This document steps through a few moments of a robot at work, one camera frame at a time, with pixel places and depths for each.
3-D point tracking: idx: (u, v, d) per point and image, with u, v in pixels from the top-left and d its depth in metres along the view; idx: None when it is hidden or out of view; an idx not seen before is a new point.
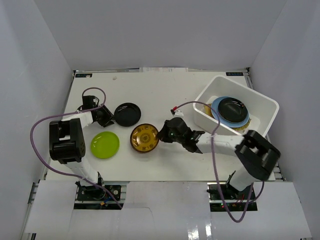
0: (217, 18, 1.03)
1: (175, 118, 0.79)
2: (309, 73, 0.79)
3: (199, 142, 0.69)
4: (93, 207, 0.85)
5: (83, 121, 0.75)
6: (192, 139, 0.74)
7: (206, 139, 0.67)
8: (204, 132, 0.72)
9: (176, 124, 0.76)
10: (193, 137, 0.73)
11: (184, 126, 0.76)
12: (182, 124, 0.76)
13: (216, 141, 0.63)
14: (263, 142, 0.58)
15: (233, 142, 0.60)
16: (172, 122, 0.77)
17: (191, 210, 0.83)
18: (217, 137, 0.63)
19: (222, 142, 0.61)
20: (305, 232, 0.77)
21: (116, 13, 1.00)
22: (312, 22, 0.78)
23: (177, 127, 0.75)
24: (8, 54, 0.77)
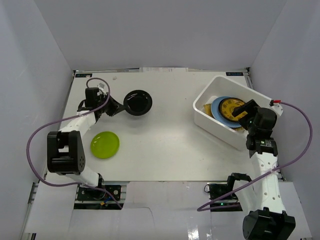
0: (218, 18, 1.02)
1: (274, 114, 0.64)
2: (309, 74, 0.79)
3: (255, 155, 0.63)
4: (93, 207, 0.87)
5: (83, 125, 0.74)
6: (261, 143, 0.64)
7: (267, 162, 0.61)
8: (276, 153, 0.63)
9: (266, 115, 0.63)
10: (264, 143, 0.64)
11: (268, 126, 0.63)
12: (268, 124, 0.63)
13: (265, 181, 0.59)
14: (282, 234, 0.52)
15: (269, 200, 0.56)
16: (265, 111, 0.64)
17: (192, 209, 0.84)
18: (270, 179, 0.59)
19: (265, 189, 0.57)
20: (304, 232, 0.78)
21: (115, 12, 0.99)
22: (312, 24, 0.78)
23: (263, 117, 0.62)
24: (9, 55, 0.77)
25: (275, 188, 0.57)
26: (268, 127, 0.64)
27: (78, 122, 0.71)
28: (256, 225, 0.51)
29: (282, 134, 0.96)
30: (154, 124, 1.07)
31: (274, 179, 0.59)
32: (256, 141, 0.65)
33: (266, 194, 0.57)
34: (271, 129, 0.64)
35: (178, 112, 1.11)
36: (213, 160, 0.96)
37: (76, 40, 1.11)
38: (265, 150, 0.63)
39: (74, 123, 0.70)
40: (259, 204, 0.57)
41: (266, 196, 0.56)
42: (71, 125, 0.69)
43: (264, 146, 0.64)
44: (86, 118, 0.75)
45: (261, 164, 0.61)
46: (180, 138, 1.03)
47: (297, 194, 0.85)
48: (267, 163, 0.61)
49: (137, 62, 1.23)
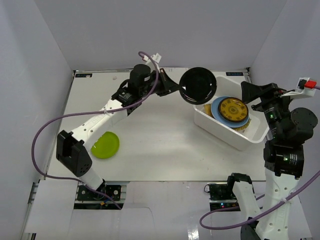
0: (218, 18, 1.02)
1: (313, 125, 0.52)
2: (309, 74, 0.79)
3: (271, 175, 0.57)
4: (93, 207, 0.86)
5: (102, 127, 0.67)
6: (285, 157, 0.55)
7: (282, 187, 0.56)
8: (297, 170, 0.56)
9: (302, 126, 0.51)
10: (288, 157, 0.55)
11: (299, 139, 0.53)
12: (301, 138, 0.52)
13: (274, 212, 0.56)
14: None
15: (273, 232, 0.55)
16: (301, 121, 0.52)
17: (191, 209, 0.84)
18: (280, 211, 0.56)
19: (272, 220, 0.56)
20: (304, 232, 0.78)
21: (115, 11, 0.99)
22: (313, 23, 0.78)
23: (298, 129, 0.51)
24: (9, 55, 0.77)
25: (283, 221, 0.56)
26: (298, 140, 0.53)
27: (94, 126, 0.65)
28: None
29: None
30: (154, 124, 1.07)
31: (284, 210, 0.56)
32: (277, 153, 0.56)
33: (271, 224, 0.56)
34: (302, 141, 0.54)
35: (178, 112, 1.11)
36: (213, 160, 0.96)
37: (76, 40, 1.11)
38: (284, 171, 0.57)
39: (90, 125, 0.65)
40: (261, 227, 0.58)
41: (271, 228, 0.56)
42: (86, 128, 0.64)
43: (287, 162, 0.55)
44: (107, 119, 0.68)
45: (275, 189, 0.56)
46: (180, 138, 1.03)
47: (297, 194, 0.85)
48: (283, 189, 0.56)
49: (137, 62, 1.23)
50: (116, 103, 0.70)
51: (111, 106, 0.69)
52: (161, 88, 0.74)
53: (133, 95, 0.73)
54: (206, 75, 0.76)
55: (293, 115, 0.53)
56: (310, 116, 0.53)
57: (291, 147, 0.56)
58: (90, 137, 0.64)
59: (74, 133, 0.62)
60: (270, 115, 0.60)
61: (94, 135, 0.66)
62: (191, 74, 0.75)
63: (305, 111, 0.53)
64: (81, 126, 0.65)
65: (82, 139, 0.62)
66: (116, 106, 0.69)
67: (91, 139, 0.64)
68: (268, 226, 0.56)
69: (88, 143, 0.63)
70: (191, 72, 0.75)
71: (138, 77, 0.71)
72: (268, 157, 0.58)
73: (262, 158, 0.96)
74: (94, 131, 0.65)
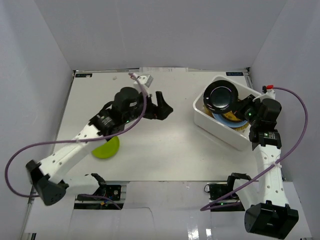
0: (217, 18, 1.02)
1: (279, 105, 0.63)
2: (308, 74, 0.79)
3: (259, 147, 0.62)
4: (93, 207, 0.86)
5: (75, 158, 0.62)
6: (266, 135, 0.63)
7: (270, 154, 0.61)
8: (279, 144, 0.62)
9: (272, 107, 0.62)
10: (269, 135, 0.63)
11: (272, 118, 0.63)
12: (273, 116, 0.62)
13: (268, 174, 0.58)
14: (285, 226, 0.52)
15: (271, 194, 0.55)
16: (269, 103, 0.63)
17: (192, 210, 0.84)
18: (273, 173, 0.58)
19: (268, 182, 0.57)
20: (303, 232, 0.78)
21: (115, 12, 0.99)
22: (312, 24, 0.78)
23: (267, 108, 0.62)
24: (9, 55, 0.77)
25: (278, 182, 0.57)
26: (272, 119, 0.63)
27: (64, 158, 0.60)
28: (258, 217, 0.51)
29: (282, 134, 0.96)
30: (154, 124, 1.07)
31: (277, 173, 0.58)
32: (259, 133, 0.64)
33: (269, 187, 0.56)
34: (275, 121, 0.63)
35: (178, 112, 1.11)
36: (213, 160, 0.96)
37: (76, 40, 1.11)
38: (268, 142, 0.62)
39: (61, 155, 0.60)
40: (261, 197, 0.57)
41: (269, 189, 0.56)
42: (55, 160, 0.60)
43: (268, 138, 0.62)
44: (79, 149, 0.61)
45: (264, 156, 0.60)
46: (180, 138, 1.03)
47: (297, 194, 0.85)
48: (270, 156, 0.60)
49: (138, 62, 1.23)
50: (91, 130, 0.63)
51: (86, 133, 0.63)
52: (156, 112, 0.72)
53: (115, 118, 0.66)
54: (229, 86, 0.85)
55: (264, 101, 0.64)
56: (276, 102, 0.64)
57: (270, 128, 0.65)
58: (58, 171, 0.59)
59: (41, 165, 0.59)
60: (248, 114, 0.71)
61: (66, 167, 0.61)
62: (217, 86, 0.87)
63: (270, 99, 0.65)
64: (51, 157, 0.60)
65: (48, 173, 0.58)
66: (92, 135, 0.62)
67: (59, 172, 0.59)
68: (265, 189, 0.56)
69: (59, 174, 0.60)
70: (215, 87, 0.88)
71: (125, 99, 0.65)
72: (253, 139, 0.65)
73: None
74: (63, 163, 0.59)
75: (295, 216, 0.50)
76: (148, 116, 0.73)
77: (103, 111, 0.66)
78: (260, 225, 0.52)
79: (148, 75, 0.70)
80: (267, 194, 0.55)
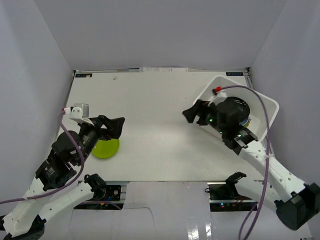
0: (217, 18, 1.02)
1: (232, 108, 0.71)
2: (308, 74, 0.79)
3: (244, 149, 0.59)
4: (93, 207, 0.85)
5: (34, 209, 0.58)
6: (241, 135, 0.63)
7: (257, 150, 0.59)
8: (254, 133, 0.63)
9: (227, 112, 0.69)
10: (241, 132, 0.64)
11: (234, 119, 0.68)
12: (233, 116, 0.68)
13: (270, 168, 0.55)
14: (319, 203, 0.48)
15: (289, 183, 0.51)
16: (225, 109, 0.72)
17: (191, 210, 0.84)
18: (273, 163, 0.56)
19: (277, 174, 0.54)
20: (303, 233, 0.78)
21: (115, 12, 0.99)
22: (312, 24, 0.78)
23: (228, 114, 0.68)
24: (9, 55, 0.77)
25: (283, 170, 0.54)
26: (235, 120, 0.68)
27: (20, 215, 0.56)
28: (298, 213, 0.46)
29: (282, 134, 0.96)
30: (154, 124, 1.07)
31: (275, 161, 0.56)
32: (233, 137, 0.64)
33: (281, 180, 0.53)
34: (237, 120, 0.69)
35: (178, 112, 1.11)
36: (213, 160, 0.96)
37: (76, 40, 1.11)
38: (247, 140, 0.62)
39: (18, 212, 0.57)
40: (280, 191, 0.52)
41: (283, 181, 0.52)
42: (13, 217, 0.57)
43: (243, 136, 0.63)
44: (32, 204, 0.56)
45: (255, 155, 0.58)
46: (180, 138, 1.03)
47: None
48: (258, 151, 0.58)
49: (137, 62, 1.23)
50: (39, 184, 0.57)
51: (34, 189, 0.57)
52: (108, 134, 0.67)
53: (60, 166, 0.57)
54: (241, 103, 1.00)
55: (218, 111, 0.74)
56: (227, 105, 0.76)
57: (238, 128, 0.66)
58: (20, 226, 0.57)
59: (4, 223, 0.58)
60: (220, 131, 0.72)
61: (29, 218, 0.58)
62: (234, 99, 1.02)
63: (223, 107, 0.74)
64: (11, 213, 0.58)
65: (10, 231, 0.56)
66: (40, 190, 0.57)
67: (22, 226, 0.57)
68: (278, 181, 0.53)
69: (24, 227, 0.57)
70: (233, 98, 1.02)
71: (61, 151, 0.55)
72: (233, 146, 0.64)
73: None
74: (21, 220, 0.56)
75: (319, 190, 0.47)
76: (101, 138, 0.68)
77: (47, 160, 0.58)
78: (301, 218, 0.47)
79: (82, 106, 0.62)
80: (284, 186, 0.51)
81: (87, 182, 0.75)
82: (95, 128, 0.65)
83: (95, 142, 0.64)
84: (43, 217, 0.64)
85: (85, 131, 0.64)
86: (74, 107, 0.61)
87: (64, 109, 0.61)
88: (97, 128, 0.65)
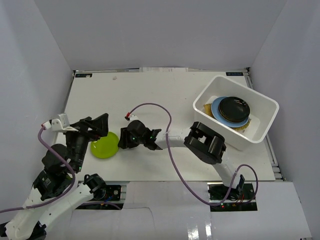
0: (217, 17, 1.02)
1: (134, 121, 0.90)
2: (308, 74, 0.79)
3: (157, 140, 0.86)
4: (93, 207, 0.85)
5: (34, 217, 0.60)
6: (151, 138, 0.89)
7: (160, 136, 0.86)
8: (160, 130, 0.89)
9: (135, 126, 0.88)
10: (152, 135, 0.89)
11: (143, 129, 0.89)
12: (141, 128, 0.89)
13: (169, 136, 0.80)
14: (210, 132, 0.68)
15: (183, 135, 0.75)
16: (131, 126, 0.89)
17: (191, 210, 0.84)
18: (171, 132, 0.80)
19: (175, 136, 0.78)
20: (303, 232, 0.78)
21: (115, 12, 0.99)
22: (312, 24, 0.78)
23: (136, 128, 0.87)
24: (9, 55, 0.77)
25: (176, 132, 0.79)
26: (144, 129, 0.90)
27: (20, 223, 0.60)
28: (196, 147, 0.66)
29: (282, 134, 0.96)
30: (154, 124, 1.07)
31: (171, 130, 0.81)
32: (149, 140, 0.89)
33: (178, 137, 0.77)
34: (145, 127, 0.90)
35: (178, 112, 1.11)
36: None
37: (76, 40, 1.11)
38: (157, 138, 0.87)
39: (18, 220, 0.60)
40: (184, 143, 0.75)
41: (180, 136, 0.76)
42: (14, 224, 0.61)
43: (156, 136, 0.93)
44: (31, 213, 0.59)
45: (161, 137, 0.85)
46: None
47: (296, 194, 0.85)
48: (160, 135, 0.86)
49: (137, 62, 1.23)
50: (37, 194, 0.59)
51: (32, 199, 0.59)
52: (96, 134, 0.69)
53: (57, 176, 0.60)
54: (241, 105, 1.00)
55: (129, 126, 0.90)
56: (135, 121, 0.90)
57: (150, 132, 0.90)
58: (21, 234, 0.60)
59: (6, 230, 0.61)
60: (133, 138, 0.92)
61: (29, 225, 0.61)
62: (236, 100, 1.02)
63: (133, 120, 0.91)
64: (13, 221, 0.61)
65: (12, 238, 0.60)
66: (37, 200, 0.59)
67: (23, 233, 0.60)
68: (178, 139, 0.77)
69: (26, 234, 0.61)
70: (234, 100, 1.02)
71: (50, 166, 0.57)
72: (153, 146, 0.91)
73: (262, 158, 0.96)
74: (21, 228, 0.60)
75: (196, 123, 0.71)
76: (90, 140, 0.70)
77: (43, 171, 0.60)
78: (204, 148, 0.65)
79: (60, 116, 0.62)
80: (181, 138, 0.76)
81: (86, 183, 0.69)
82: (81, 133, 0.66)
83: (86, 145, 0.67)
84: (43, 222, 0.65)
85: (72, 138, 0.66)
86: (53, 119, 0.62)
87: (43, 124, 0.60)
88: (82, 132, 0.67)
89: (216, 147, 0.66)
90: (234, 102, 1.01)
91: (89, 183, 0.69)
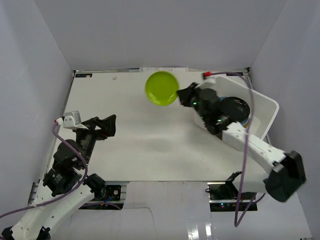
0: (218, 17, 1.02)
1: (210, 91, 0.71)
2: (308, 73, 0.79)
3: (226, 132, 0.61)
4: (94, 207, 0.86)
5: (43, 217, 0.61)
6: (219, 122, 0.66)
7: (236, 130, 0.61)
8: (235, 119, 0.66)
9: (210, 98, 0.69)
10: (221, 119, 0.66)
11: (217, 105, 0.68)
12: (214, 103, 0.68)
13: (250, 142, 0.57)
14: (301, 171, 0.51)
15: (271, 155, 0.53)
16: (205, 95, 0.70)
17: (192, 209, 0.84)
18: (253, 138, 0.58)
19: (258, 148, 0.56)
20: (303, 232, 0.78)
21: (115, 12, 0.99)
22: (312, 23, 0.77)
23: (210, 101, 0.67)
24: (9, 55, 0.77)
25: (262, 143, 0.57)
26: (217, 107, 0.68)
27: (29, 223, 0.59)
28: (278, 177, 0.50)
29: (282, 134, 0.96)
30: (154, 125, 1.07)
31: (254, 137, 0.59)
32: (215, 123, 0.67)
33: (262, 153, 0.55)
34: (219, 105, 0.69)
35: (178, 112, 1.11)
36: (213, 160, 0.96)
37: (76, 40, 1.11)
38: (225, 124, 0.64)
39: (27, 221, 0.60)
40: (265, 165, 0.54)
41: (264, 153, 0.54)
42: (22, 225, 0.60)
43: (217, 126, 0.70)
44: (41, 212, 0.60)
45: (235, 134, 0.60)
46: (180, 139, 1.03)
47: (297, 194, 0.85)
48: (237, 131, 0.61)
49: (138, 62, 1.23)
50: (47, 191, 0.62)
51: (43, 196, 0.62)
52: (103, 133, 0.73)
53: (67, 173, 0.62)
54: (240, 105, 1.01)
55: (202, 95, 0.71)
56: (210, 92, 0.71)
57: (220, 113, 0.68)
58: (30, 234, 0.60)
59: (13, 233, 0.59)
60: (193, 103, 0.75)
61: (38, 225, 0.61)
62: (235, 100, 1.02)
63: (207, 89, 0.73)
64: (20, 222, 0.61)
65: None
66: (48, 198, 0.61)
67: (31, 234, 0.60)
68: (259, 155, 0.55)
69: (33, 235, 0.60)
70: (234, 100, 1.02)
71: (63, 160, 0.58)
72: (214, 131, 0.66)
73: None
74: (30, 228, 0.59)
75: (297, 155, 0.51)
76: (98, 138, 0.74)
77: (53, 168, 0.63)
78: (286, 183, 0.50)
79: (72, 113, 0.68)
80: (267, 157, 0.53)
81: (86, 183, 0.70)
82: (90, 130, 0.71)
83: (93, 142, 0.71)
84: (46, 226, 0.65)
85: (82, 136, 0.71)
86: (66, 116, 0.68)
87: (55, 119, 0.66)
88: (91, 130, 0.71)
89: (292, 187, 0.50)
90: (233, 102, 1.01)
91: (89, 182, 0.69)
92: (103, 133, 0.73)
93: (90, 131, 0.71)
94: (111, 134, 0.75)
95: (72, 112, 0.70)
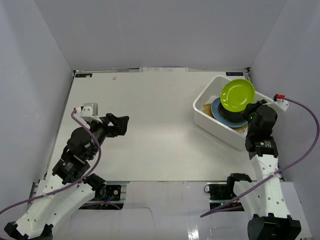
0: (218, 17, 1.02)
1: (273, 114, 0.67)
2: (308, 73, 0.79)
3: (256, 157, 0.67)
4: (94, 207, 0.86)
5: (50, 207, 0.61)
6: (260, 145, 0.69)
7: (267, 165, 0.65)
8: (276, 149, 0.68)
9: (266, 116, 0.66)
10: (264, 144, 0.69)
11: (267, 128, 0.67)
12: (267, 125, 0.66)
13: (267, 183, 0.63)
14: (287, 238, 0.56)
15: (273, 206, 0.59)
16: (265, 113, 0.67)
17: (192, 209, 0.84)
18: (273, 182, 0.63)
19: (270, 194, 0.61)
20: (303, 232, 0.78)
21: (115, 11, 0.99)
22: (312, 23, 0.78)
23: (264, 120, 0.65)
24: (8, 54, 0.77)
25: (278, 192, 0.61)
26: (267, 129, 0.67)
27: (37, 214, 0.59)
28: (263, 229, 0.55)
29: (282, 134, 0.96)
30: (154, 125, 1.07)
31: (276, 184, 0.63)
32: (255, 143, 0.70)
33: (269, 199, 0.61)
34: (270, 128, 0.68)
35: (178, 112, 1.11)
36: (213, 160, 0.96)
37: (76, 40, 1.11)
38: (265, 151, 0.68)
39: (35, 212, 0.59)
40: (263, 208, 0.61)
41: (270, 201, 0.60)
42: (29, 217, 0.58)
43: (264, 147, 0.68)
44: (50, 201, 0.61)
45: (262, 167, 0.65)
46: (180, 138, 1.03)
47: (297, 194, 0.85)
48: (268, 166, 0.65)
49: (137, 62, 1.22)
50: (56, 180, 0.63)
51: (52, 185, 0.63)
52: (115, 131, 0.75)
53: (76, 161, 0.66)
54: None
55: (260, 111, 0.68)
56: (271, 112, 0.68)
57: (266, 137, 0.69)
58: (36, 227, 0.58)
59: (17, 227, 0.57)
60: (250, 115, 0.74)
61: (44, 218, 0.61)
62: None
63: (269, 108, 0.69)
64: (26, 214, 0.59)
65: (25, 233, 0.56)
66: (57, 186, 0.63)
67: (37, 227, 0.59)
68: (266, 199, 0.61)
69: (39, 229, 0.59)
70: None
71: (76, 146, 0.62)
72: (249, 148, 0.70)
73: None
74: (38, 219, 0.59)
75: (298, 227, 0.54)
76: (109, 134, 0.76)
77: (62, 157, 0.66)
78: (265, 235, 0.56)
79: (91, 105, 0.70)
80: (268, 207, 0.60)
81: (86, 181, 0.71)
82: (103, 125, 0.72)
83: (103, 137, 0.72)
84: (49, 222, 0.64)
85: (94, 128, 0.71)
86: (85, 106, 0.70)
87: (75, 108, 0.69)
88: (104, 124, 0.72)
89: None
90: None
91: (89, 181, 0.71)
92: (116, 130, 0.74)
93: (102, 126, 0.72)
94: (122, 132, 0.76)
95: (92, 104, 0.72)
